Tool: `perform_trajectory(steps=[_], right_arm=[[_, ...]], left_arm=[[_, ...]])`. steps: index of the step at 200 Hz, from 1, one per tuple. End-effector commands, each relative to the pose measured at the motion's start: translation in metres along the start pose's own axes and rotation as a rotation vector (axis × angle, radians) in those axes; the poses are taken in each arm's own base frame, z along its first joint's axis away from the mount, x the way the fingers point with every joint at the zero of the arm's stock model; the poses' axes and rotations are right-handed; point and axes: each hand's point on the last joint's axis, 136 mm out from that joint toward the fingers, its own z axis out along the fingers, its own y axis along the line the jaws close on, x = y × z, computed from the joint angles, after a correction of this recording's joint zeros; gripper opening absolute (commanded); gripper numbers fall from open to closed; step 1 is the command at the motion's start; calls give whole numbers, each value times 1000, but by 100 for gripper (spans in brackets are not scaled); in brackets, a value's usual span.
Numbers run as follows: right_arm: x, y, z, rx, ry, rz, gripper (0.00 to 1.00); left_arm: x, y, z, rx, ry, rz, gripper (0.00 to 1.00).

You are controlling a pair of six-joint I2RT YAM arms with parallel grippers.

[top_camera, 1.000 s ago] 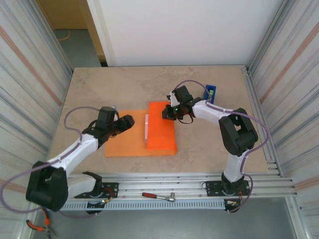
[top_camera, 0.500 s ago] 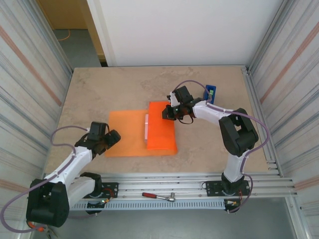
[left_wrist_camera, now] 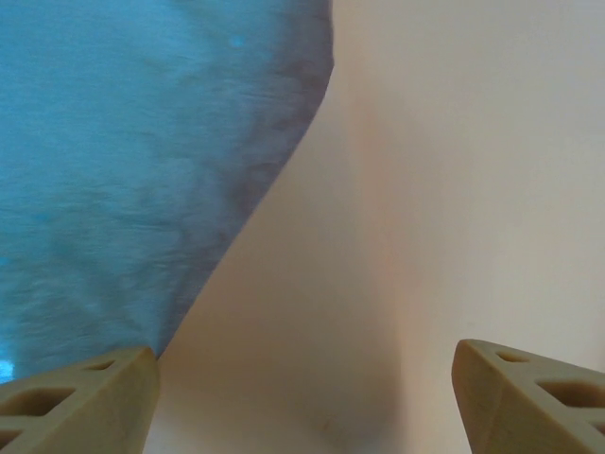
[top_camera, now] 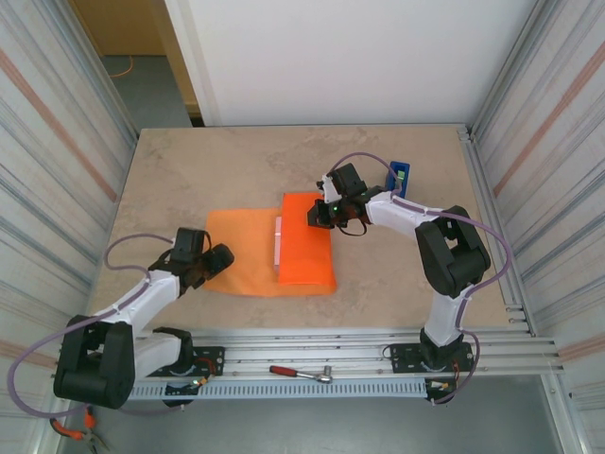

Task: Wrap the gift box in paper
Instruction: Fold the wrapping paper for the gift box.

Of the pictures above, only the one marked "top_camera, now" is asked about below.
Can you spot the orange wrapping paper sheet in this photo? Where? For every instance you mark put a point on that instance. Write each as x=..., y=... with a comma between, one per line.
x=302, y=246

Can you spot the pink gift box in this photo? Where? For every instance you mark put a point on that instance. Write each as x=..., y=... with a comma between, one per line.
x=278, y=246

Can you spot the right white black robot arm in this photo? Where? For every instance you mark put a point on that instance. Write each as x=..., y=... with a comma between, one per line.
x=397, y=213

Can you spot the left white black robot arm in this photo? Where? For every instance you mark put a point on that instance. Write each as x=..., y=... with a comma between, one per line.
x=142, y=298

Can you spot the blue tape dispenser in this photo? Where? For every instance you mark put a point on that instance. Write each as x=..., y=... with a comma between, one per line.
x=406, y=184

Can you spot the aluminium mounting rails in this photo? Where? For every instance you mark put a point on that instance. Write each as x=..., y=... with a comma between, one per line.
x=307, y=345

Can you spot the yellow wooden door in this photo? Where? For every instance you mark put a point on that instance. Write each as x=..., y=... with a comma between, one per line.
x=182, y=71

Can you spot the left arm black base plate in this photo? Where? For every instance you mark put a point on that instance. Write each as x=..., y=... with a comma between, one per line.
x=215, y=354

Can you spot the aluminium side rail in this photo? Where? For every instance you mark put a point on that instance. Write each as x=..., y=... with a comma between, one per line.
x=472, y=156

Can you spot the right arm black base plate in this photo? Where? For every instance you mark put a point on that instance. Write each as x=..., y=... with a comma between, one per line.
x=402, y=354

